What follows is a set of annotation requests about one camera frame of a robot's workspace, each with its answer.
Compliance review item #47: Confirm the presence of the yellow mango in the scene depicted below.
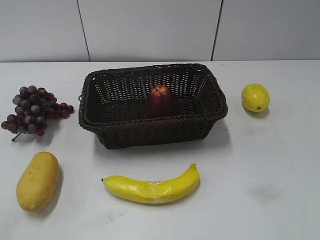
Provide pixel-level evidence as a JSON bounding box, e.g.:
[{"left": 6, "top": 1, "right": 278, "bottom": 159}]
[{"left": 16, "top": 151, "right": 60, "bottom": 212}]

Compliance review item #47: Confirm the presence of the yellow lemon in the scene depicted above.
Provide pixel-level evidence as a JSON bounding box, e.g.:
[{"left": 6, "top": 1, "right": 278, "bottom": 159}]
[{"left": 241, "top": 83, "right": 270, "bottom": 113}]

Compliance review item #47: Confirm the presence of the black wicker basket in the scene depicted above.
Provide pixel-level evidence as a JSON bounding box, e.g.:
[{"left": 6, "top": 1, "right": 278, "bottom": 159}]
[{"left": 78, "top": 63, "right": 228, "bottom": 149}]

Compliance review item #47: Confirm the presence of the purple grape bunch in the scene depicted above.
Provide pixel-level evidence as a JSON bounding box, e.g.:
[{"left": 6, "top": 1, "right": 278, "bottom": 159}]
[{"left": 1, "top": 85, "right": 75, "bottom": 142}]

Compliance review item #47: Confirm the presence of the red apple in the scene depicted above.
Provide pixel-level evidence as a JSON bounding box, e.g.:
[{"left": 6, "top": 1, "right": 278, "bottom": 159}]
[{"left": 145, "top": 84, "right": 177, "bottom": 118}]

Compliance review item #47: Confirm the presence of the yellow banana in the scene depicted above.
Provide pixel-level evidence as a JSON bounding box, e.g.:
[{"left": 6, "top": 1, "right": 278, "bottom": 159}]
[{"left": 101, "top": 163, "right": 200, "bottom": 205}]

